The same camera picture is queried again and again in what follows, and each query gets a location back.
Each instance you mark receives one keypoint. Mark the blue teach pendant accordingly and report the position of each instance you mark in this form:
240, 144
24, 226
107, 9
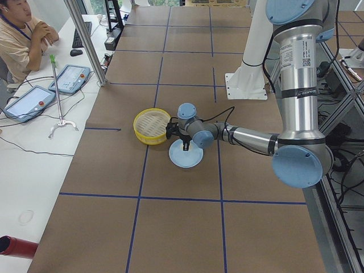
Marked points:
30, 104
71, 78

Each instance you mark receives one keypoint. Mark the light blue plate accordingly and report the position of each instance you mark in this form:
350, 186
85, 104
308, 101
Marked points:
185, 159

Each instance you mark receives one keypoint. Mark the near blue teach pendant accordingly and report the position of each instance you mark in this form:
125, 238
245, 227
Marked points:
30, 104

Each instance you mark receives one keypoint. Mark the white camera post base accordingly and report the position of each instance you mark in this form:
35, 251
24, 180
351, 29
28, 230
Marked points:
247, 82

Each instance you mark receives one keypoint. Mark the orange black connector box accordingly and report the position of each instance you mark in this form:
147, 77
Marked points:
107, 59

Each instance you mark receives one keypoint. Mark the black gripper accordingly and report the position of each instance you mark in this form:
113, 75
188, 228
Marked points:
185, 139

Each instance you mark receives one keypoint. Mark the aluminium frame post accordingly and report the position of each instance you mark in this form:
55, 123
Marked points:
77, 18

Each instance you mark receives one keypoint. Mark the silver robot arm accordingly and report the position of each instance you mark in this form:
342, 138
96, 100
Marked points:
300, 156

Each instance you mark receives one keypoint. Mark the yellow rimmed bamboo steamer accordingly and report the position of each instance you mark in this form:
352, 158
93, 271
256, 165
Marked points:
152, 141

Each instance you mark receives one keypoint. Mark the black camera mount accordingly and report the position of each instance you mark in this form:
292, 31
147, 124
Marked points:
172, 128

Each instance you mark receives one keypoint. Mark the black desktop box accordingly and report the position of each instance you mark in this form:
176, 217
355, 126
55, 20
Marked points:
112, 39

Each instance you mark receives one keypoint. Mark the red cylinder bottle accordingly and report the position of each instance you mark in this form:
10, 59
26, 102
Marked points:
15, 247

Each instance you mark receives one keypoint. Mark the black computer mouse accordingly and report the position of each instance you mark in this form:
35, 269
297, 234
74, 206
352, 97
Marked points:
75, 52

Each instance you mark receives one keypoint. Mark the far blue teach pendant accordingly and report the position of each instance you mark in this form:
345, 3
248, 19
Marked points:
71, 78

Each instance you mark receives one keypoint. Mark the seated person beige shirt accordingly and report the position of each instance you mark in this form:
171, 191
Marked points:
24, 39

